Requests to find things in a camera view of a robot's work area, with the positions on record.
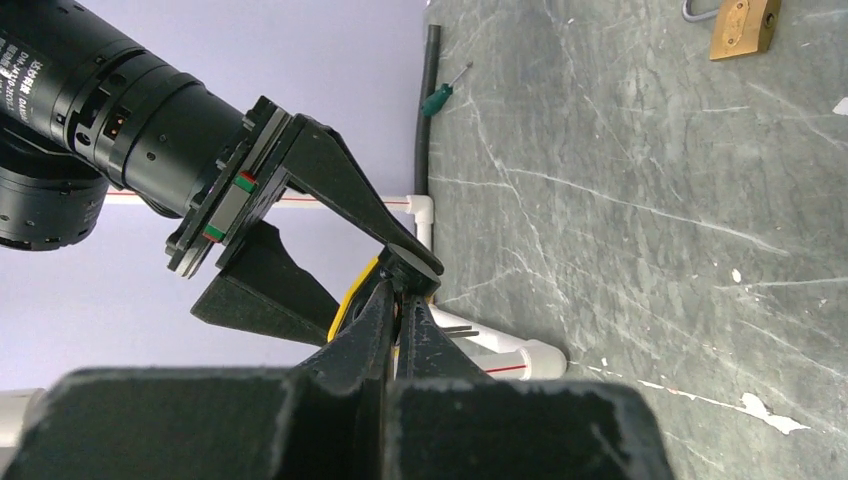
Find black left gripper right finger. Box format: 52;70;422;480
387;296;493;479

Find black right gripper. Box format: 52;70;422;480
166;97;444;346

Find white PVC pipe frame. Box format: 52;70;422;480
1;195;567;454

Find brass padlock open shackle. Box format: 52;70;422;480
681;0;782;62

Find yellow black padlock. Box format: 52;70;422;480
326;244;441;343

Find green handled screwdriver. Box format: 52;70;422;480
420;61;474;117

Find black rubber hose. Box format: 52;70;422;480
413;24;443;197

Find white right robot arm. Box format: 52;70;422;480
1;1;444;346

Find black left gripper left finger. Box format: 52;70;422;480
298;280;395;479

